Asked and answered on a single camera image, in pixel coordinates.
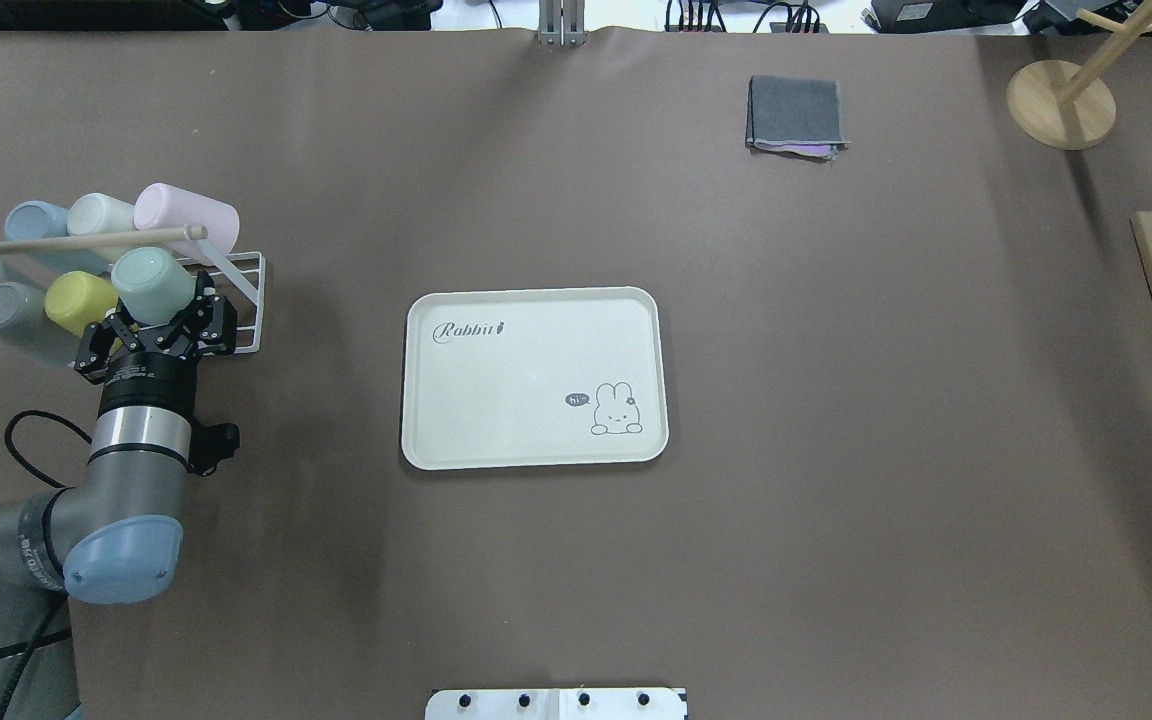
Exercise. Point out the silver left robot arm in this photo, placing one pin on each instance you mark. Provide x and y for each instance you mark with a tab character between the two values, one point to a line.
116	537

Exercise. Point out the cream rabbit tray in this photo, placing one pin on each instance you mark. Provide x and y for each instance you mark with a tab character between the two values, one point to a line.
515	378

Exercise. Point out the grey cup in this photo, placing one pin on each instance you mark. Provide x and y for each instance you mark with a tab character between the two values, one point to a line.
25	326

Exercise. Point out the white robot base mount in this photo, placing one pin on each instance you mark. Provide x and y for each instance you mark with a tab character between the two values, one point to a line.
559	703

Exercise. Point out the yellow cup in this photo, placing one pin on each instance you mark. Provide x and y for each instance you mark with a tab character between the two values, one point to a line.
77	299

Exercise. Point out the purple cloth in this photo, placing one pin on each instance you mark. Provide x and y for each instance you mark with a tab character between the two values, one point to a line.
814	151

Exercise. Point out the pink cup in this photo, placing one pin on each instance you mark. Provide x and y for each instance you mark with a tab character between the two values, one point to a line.
162	205

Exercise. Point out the grey folded cloth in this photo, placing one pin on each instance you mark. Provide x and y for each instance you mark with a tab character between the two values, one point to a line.
784	109

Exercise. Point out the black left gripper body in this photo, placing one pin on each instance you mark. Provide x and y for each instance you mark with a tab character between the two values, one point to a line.
148	379

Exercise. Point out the light blue cup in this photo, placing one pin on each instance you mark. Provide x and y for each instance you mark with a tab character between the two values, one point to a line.
38	220

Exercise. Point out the white wire cup rack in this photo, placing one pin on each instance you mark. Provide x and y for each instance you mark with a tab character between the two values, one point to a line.
241	278

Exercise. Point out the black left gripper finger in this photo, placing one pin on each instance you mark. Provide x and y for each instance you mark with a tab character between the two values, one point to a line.
102	341
207	325

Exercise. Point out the wooden mug tree stand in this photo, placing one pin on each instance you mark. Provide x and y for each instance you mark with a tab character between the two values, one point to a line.
1065	105

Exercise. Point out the cream white cup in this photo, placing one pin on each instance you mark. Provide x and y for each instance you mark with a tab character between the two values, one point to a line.
98	213

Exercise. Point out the green cup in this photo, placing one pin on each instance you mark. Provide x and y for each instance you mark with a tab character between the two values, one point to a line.
152	285

